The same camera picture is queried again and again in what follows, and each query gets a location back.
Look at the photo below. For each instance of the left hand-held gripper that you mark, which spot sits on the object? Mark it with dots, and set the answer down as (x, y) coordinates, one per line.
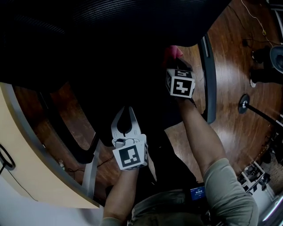
(130, 155)

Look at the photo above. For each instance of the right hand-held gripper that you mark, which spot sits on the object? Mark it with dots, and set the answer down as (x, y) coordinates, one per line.
(181, 87)

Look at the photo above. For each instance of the pink cloth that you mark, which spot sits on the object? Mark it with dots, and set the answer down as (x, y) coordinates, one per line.
(173, 51)

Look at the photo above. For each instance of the black office chair seat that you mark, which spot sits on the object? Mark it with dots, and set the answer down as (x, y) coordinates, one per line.
(132, 88)

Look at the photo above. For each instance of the person's left forearm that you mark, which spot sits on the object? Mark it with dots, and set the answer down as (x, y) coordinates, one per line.
(119, 194)

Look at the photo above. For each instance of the person's right forearm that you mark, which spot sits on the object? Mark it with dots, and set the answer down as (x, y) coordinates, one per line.
(199, 132)

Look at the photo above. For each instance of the black chair armrest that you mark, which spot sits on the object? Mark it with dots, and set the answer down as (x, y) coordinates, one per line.
(210, 88)
(84, 156)

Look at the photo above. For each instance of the person's black trousers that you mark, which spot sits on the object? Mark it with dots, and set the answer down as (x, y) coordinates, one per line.
(168, 165)

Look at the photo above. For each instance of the clear plastic bottle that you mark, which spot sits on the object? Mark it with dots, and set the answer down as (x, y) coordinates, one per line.
(62, 165)

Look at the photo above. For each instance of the black mesh chair backrest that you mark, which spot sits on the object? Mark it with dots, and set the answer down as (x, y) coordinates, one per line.
(110, 17)

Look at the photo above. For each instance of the small blue-screen device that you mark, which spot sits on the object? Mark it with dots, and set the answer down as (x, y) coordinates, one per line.
(197, 193)

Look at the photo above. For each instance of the light wooden desk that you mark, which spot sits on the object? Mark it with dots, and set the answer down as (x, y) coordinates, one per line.
(33, 165)

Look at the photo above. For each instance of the grey oval shell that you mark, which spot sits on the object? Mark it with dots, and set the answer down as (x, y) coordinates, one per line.
(277, 57)

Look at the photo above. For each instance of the black desk lamp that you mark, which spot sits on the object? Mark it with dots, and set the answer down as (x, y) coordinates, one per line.
(12, 164)

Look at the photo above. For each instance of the black stanchion post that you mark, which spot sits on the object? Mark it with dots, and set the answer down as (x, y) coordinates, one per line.
(243, 103)

